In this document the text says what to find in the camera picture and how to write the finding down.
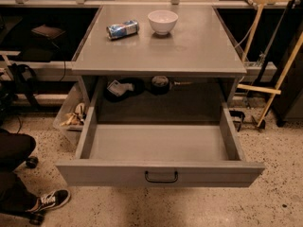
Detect open grey top drawer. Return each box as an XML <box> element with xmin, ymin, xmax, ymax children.
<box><xmin>56</xmin><ymin>104</ymin><xmax>265</xmax><ymax>187</ymax></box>

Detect black box on shelf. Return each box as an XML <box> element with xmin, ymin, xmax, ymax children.
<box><xmin>31</xmin><ymin>25</ymin><xmax>65</xmax><ymax>40</ymax></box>

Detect black and white sneaker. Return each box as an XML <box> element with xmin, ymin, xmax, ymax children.
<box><xmin>28</xmin><ymin>189</ymin><xmax>71</xmax><ymax>213</ymax></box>

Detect wooden easel frame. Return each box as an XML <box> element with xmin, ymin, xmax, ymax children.
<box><xmin>239</xmin><ymin>1</ymin><xmax>303</xmax><ymax>129</ymax></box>

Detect clear plastic bin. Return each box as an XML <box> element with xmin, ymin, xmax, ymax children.
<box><xmin>53</xmin><ymin>83</ymin><xmax>86</xmax><ymax>146</ymax></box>

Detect person's leg black trousers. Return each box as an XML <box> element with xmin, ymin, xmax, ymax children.
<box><xmin>0</xmin><ymin>131</ymin><xmax>37</xmax><ymax>212</ymax></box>

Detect crushed blue soda can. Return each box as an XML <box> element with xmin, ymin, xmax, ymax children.
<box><xmin>106</xmin><ymin>20</ymin><xmax>139</xmax><ymax>40</ymax></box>

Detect black drawer handle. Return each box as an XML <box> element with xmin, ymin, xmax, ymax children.
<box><xmin>144</xmin><ymin>171</ymin><xmax>179</xmax><ymax>183</ymax></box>

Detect white bowl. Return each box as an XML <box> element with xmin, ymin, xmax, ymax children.
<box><xmin>148</xmin><ymin>10</ymin><xmax>178</xmax><ymax>35</ymax></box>

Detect black tape roll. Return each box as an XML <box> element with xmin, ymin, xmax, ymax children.
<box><xmin>151</xmin><ymin>76</ymin><xmax>170</xmax><ymax>95</ymax></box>

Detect black office chair base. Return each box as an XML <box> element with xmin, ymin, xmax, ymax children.
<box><xmin>26</xmin><ymin>156</ymin><xmax>45</xmax><ymax>225</ymax></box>

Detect black bag with paper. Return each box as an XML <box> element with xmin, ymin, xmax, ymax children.
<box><xmin>104</xmin><ymin>78</ymin><xmax>145</xmax><ymax>102</ymax></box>

